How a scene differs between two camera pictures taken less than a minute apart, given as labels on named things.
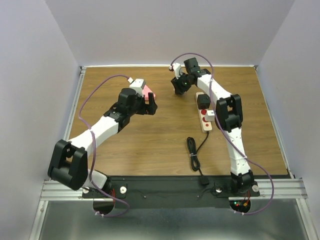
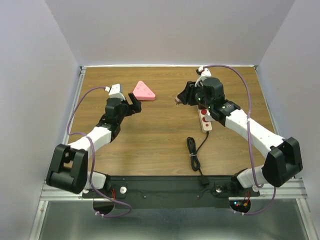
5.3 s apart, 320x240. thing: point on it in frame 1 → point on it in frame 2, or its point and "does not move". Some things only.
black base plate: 170,192 does not move
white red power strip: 206,126 does not move
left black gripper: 150,109 → 134,108
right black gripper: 178,88 → 188,93
